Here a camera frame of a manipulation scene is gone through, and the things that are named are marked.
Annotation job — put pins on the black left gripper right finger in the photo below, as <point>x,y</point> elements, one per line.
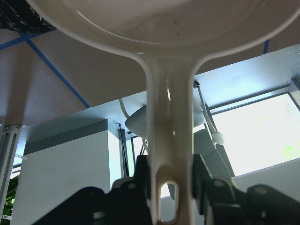
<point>221,203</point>

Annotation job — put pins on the beige plastic dustpan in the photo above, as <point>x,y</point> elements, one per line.
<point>170,39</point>

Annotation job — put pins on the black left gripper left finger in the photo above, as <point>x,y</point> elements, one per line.
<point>125,204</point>

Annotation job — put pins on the black trash bag bin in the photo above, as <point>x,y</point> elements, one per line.
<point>19,16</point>

